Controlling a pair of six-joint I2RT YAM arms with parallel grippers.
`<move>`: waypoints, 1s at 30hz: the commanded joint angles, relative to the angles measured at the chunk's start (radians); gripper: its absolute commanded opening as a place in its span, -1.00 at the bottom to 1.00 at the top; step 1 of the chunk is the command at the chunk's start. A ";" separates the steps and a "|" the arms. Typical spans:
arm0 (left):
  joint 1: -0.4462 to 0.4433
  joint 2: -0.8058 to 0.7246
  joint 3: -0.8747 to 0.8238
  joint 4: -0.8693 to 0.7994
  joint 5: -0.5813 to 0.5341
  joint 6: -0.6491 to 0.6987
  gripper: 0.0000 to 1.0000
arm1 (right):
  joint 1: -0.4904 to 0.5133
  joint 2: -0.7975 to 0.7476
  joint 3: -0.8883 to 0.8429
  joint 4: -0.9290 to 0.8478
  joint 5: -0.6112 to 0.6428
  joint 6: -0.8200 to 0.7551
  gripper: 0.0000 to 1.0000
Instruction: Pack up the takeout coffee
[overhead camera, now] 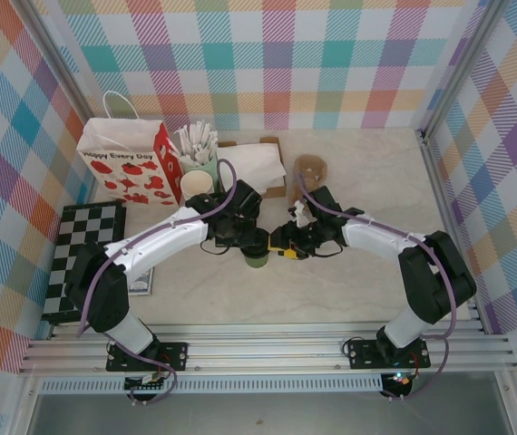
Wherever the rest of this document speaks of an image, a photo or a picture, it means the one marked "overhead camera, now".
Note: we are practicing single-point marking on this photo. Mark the black silver chessboard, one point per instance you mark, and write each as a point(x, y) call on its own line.
point(86, 222)

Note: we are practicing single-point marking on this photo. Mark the white red paper gift bag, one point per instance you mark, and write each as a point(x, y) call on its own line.
point(118, 167)

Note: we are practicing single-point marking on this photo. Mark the brown pulp cup carrier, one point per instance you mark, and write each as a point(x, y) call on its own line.
point(299, 165)

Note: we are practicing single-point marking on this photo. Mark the blue playing card box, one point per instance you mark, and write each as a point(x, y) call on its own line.
point(143, 283)

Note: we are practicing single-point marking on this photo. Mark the aluminium corner post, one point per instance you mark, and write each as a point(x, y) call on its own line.
point(54, 59)
point(460, 74)

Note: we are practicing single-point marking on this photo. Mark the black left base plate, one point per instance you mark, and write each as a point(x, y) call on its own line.
point(172, 358)

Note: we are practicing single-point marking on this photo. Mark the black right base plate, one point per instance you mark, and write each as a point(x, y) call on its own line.
point(363, 358)

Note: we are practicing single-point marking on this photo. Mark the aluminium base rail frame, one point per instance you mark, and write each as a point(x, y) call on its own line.
point(263, 351)

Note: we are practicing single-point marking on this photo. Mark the stack of paper cups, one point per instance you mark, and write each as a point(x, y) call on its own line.
point(197, 183)

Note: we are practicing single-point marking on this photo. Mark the right circuit board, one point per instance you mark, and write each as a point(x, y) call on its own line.
point(399, 379)

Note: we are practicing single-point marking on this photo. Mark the mint green holder cup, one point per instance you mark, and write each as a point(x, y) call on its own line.
point(208, 166)

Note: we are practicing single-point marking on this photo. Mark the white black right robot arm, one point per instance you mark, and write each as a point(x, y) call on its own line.
point(376, 238)

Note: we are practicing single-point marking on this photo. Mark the circuit board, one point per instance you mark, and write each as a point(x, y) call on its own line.
point(399, 379)
point(147, 385)

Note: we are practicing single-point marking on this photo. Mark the white wrapped straw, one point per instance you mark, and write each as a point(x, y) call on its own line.
point(193, 133)
point(213, 140)
point(183, 138)
point(204, 131)

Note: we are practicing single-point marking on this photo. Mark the aluminium side rail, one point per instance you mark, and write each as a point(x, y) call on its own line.
point(440, 190)

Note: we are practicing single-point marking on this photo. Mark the left circuit board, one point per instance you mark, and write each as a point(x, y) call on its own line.
point(147, 385)

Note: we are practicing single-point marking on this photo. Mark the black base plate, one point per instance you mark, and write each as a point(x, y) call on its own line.
point(363, 358)
point(172, 358)

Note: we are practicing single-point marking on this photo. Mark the green paper cup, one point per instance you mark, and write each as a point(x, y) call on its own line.
point(258, 262)

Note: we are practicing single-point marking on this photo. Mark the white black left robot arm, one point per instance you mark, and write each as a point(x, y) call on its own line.
point(159, 240)

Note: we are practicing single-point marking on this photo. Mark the white paper napkin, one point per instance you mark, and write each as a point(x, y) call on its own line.
point(258, 163)

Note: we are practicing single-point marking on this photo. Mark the white napkins on tray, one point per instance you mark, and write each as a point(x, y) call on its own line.
point(273, 191)

